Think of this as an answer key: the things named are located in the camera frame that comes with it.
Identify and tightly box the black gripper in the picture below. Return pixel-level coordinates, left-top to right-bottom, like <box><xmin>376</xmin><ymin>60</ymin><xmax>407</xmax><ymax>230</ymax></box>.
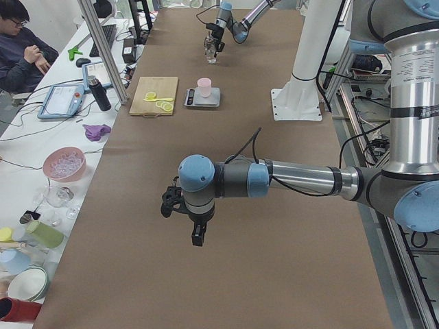
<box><xmin>161</xmin><ymin>176</ymin><xmax>215</xmax><ymax>247</ymax></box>
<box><xmin>205</xmin><ymin>23</ymin><xmax>225</xmax><ymax>53</ymax></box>

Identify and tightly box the clear glass sauce bottle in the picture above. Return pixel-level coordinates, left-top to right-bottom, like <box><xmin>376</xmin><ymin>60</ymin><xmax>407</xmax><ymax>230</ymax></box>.
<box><xmin>204</xmin><ymin>36</ymin><xmax>217</xmax><ymax>64</ymax></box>

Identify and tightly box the pink plastic cup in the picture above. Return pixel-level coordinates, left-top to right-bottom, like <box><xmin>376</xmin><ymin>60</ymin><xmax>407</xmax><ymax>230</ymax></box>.
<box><xmin>197</xmin><ymin>77</ymin><xmax>212</xmax><ymax>97</ymax></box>

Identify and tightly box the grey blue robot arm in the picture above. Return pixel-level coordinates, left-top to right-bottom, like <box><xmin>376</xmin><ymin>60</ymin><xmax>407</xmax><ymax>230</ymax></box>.
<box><xmin>161</xmin><ymin>1</ymin><xmax>438</xmax><ymax>246</ymax></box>
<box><xmin>205</xmin><ymin>0</ymin><xmax>278</xmax><ymax>54</ymax></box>

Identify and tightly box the silver digital kitchen scale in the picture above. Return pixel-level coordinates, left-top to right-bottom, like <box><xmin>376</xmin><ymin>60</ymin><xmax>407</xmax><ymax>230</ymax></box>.
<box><xmin>184</xmin><ymin>87</ymin><xmax>221</xmax><ymax>108</ymax></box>

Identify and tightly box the clear glass cup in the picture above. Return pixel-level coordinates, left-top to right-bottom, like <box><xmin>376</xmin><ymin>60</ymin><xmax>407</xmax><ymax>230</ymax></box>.
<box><xmin>42</xmin><ymin>186</ymin><xmax>75</xmax><ymax>208</ymax></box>

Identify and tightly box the green plastic cup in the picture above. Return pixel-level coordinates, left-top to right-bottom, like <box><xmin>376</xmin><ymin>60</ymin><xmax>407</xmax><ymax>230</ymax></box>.
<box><xmin>25</xmin><ymin>221</ymin><xmax>64</xmax><ymax>249</ymax></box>

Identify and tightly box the light blue cup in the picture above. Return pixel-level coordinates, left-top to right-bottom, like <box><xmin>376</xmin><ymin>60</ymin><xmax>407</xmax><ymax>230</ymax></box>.
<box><xmin>1</xmin><ymin>249</ymin><xmax>32</xmax><ymax>275</ymax></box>

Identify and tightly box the yellow cup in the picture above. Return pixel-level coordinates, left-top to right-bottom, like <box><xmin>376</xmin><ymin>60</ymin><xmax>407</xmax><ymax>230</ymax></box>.
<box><xmin>0</xmin><ymin>227</ymin><xmax>14</xmax><ymax>243</ymax></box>

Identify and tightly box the red cup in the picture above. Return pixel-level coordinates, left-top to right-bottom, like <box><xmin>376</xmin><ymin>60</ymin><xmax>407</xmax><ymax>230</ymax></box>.
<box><xmin>1</xmin><ymin>297</ymin><xmax>42</xmax><ymax>324</ymax></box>

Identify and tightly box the wooden cutting board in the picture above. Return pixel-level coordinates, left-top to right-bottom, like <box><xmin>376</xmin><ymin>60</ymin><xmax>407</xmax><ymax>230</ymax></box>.
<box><xmin>129</xmin><ymin>77</ymin><xmax>178</xmax><ymax>118</ymax></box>

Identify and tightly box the lemon slice front left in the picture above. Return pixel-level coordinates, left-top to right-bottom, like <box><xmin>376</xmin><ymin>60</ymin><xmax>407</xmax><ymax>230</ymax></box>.
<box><xmin>145</xmin><ymin>91</ymin><xmax>156</xmax><ymax>100</ymax></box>

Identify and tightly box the yellow plastic knife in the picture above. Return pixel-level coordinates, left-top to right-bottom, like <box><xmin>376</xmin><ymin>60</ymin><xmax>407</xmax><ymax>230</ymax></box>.
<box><xmin>143</xmin><ymin>97</ymin><xmax>174</xmax><ymax>102</ymax></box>

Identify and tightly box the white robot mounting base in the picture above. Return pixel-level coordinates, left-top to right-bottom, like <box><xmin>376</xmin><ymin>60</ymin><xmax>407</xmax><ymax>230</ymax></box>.
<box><xmin>272</xmin><ymin>0</ymin><xmax>344</xmax><ymax>121</ymax></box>

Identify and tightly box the black keyboard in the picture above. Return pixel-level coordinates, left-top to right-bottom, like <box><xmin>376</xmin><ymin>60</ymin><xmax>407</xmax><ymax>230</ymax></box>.
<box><xmin>88</xmin><ymin>23</ymin><xmax>118</xmax><ymax>58</ymax></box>

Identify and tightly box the blue teach pendant far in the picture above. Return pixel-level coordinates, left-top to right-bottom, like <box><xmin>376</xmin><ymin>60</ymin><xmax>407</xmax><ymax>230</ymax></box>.
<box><xmin>82</xmin><ymin>62</ymin><xmax>112</xmax><ymax>92</ymax></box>

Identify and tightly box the blue teach pendant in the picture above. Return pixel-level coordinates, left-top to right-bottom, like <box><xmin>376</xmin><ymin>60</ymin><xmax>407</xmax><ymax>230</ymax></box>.
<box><xmin>82</xmin><ymin>62</ymin><xmax>112</xmax><ymax>92</ymax></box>
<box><xmin>37</xmin><ymin>84</ymin><xmax>84</xmax><ymax>120</ymax></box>

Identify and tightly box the black water bottle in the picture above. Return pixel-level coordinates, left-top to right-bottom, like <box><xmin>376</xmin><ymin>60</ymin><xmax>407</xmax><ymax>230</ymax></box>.
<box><xmin>87</xmin><ymin>75</ymin><xmax>111</xmax><ymax>112</ymax></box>

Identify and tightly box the black computer mouse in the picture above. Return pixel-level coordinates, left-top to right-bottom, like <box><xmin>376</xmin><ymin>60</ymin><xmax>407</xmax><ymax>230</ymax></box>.
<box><xmin>75</xmin><ymin>58</ymin><xmax>91</xmax><ymax>68</ymax></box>

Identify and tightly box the green toy piece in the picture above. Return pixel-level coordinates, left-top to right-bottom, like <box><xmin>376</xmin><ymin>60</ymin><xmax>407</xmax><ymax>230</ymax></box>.
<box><xmin>68</xmin><ymin>47</ymin><xmax>82</xmax><ymax>61</ymax></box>

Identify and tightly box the purple cloth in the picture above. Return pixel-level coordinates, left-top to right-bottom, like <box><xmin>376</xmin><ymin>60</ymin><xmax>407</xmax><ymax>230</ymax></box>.
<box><xmin>83</xmin><ymin>124</ymin><xmax>112</xmax><ymax>141</ymax></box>

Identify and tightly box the pink bowl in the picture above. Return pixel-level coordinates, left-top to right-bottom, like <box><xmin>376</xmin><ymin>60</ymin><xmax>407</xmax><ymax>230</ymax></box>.
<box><xmin>43</xmin><ymin>147</ymin><xmax>86</xmax><ymax>182</ymax></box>

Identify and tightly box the blue teach pendant near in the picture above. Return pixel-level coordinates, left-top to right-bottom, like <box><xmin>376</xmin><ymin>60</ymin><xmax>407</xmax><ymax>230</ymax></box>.
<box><xmin>37</xmin><ymin>84</ymin><xmax>84</xmax><ymax>120</ymax></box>

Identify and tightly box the white green rimmed bowl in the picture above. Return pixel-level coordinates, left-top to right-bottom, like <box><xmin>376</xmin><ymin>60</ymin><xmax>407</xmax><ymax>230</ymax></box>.
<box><xmin>8</xmin><ymin>267</ymin><xmax>49</xmax><ymax>302</ymax></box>

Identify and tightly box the seated person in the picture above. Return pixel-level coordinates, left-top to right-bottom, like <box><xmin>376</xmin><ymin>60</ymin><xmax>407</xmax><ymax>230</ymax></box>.
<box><xmin>1</xmin><ymin>1</ymin><xmax>59</xmax><ymax>94</ymax></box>

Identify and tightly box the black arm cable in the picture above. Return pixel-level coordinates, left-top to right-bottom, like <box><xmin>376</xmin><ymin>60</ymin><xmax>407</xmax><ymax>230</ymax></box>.
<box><xmin>224</xmin><ymin>127</ymin><xmax>344</xmax><ymax>198</ymax></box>

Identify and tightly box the aluminium frame post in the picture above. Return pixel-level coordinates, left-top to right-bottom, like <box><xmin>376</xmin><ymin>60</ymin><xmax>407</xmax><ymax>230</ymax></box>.
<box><xmin>78</xmin><ymin>0</ymin><xmax>128</xmax><ymax>105</ymax></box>

